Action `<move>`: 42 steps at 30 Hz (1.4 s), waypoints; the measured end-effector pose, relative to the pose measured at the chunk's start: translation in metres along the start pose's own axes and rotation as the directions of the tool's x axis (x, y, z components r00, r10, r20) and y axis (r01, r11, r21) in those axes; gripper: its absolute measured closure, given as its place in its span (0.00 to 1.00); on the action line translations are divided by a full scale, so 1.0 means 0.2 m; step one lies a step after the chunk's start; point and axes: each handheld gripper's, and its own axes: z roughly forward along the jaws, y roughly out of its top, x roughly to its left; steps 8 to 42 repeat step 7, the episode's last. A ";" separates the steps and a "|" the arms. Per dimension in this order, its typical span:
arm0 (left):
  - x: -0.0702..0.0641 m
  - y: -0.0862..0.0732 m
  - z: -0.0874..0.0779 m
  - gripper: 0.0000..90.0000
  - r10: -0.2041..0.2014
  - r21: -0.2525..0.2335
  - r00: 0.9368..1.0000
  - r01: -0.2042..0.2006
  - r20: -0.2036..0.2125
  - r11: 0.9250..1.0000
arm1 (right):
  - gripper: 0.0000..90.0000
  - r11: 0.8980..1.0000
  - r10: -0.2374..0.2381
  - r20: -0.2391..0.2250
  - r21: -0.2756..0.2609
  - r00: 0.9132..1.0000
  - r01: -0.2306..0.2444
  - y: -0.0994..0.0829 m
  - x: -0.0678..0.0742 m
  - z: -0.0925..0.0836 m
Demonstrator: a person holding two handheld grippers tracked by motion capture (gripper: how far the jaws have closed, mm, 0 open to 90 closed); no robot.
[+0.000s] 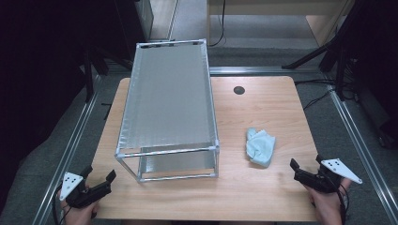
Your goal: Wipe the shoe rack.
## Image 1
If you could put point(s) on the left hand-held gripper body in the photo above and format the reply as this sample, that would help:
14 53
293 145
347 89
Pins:
70 182

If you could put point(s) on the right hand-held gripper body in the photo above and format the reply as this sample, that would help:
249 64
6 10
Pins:
338 167

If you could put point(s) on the light blue cloth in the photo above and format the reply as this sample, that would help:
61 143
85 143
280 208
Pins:
261 148

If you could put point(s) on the silver two-tier shelf rack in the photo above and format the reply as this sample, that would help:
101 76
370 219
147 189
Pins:
169 93

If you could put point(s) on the person's left hand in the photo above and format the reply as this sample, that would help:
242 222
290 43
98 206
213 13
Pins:
78 217

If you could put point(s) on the person's right hand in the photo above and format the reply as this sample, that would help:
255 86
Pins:
327 212

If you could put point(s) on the black floor tape strip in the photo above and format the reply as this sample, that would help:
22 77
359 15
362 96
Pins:
108 111

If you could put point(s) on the black tripod stand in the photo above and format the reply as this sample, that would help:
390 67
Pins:
313 54
89 78

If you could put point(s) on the round black table grommet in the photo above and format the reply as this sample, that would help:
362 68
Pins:
239 90

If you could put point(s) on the dark curtain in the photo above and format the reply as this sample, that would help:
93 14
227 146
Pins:
37 78

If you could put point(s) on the light wooden desk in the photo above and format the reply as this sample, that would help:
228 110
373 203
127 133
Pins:
322 28

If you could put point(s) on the black computer tower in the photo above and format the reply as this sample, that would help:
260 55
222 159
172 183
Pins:
134 25

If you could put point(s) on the light wooden board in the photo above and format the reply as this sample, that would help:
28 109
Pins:
162 18

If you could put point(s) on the metal floor rail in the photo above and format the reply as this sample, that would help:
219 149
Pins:
364 156
67 156
266 70

